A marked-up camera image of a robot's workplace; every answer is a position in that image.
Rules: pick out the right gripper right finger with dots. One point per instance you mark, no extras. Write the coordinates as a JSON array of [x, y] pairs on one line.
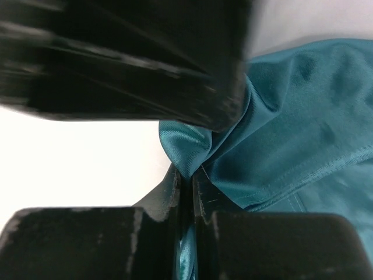
[[232, 243]]

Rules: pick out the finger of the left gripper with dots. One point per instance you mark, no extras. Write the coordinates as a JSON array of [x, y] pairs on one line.
[[126, 60]]

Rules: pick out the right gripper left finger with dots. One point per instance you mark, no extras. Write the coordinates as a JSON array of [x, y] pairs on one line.
[[131, 242]]

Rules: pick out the teal satin napkin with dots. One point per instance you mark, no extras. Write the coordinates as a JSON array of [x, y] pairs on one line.
[[304, 140]]

